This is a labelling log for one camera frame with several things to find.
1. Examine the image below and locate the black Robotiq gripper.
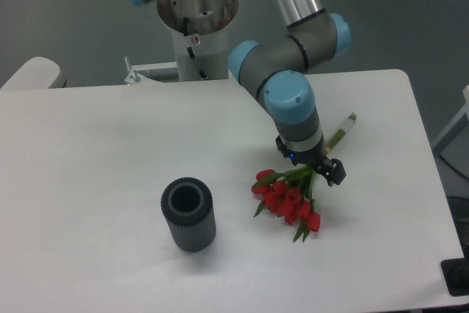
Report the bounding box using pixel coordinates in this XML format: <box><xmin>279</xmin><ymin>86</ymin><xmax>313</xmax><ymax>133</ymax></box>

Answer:
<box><xmin>276</xmin><ymin>136</ymin><xmax>347</xmax><ymax>187</ymax></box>

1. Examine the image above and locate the red tulip bouquet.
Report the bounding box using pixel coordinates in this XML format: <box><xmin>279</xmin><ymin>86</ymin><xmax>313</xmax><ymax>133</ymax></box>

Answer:
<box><xmin>251</xmin><ymin>111</ymin><xmax>358</xmax><ymax>243</ymax></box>

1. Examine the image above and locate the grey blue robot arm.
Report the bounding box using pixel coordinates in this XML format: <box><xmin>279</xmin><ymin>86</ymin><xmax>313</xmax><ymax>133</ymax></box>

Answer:
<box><xmin>130</xmin><ymin>0</ymin><xmax>351</xmax><ymax>185</ymax></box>

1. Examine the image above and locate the white furniture leg right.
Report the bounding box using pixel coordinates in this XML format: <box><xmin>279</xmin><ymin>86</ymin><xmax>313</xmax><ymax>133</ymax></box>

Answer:
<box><xmin>431</xmin><ymin>86</ymin><xmax>468</xmax><ymax>155</ymax></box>

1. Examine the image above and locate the dark grey ribbed vase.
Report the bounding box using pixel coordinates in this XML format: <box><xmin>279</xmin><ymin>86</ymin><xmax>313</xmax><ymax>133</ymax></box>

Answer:
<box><xmin>160</xmin><ymin>177</ymin><xmax>216</xmax><ymax>252</ymax></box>

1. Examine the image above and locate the black box at table edge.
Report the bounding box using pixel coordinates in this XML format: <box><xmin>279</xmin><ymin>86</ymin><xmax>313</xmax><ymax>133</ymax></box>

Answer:
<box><xmin>440</xmin><ymin>258</ymin><xmax>468</xmax><ymax>297</ymax></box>

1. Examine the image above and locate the beige chair armrest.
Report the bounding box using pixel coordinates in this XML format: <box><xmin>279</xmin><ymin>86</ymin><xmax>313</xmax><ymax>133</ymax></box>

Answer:
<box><xmin>1</xmin><ymin>56</ymin><xmax>67</xmax><ymax>92</ymax></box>

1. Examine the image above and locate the black pedestal cable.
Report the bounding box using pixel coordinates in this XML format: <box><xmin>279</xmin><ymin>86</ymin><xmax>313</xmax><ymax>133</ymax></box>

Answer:
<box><xmin>182</xmin><ymin>16</ymin><xmax>209</xmax><ymax>81</ymax></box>

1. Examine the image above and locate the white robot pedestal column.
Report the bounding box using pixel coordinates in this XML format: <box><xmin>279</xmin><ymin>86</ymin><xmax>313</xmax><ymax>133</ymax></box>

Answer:
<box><xmin>157</xmin><ymin>0</ymin><xmax>238</xmax><ymax>62</ymax></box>

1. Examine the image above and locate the white pedestal base frame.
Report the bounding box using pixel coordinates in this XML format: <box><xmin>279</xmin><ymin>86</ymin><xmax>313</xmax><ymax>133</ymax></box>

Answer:
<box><xmin>123</xmin><ymin>56</ymin><xmax>232</xmax><ymax>85</ymax></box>

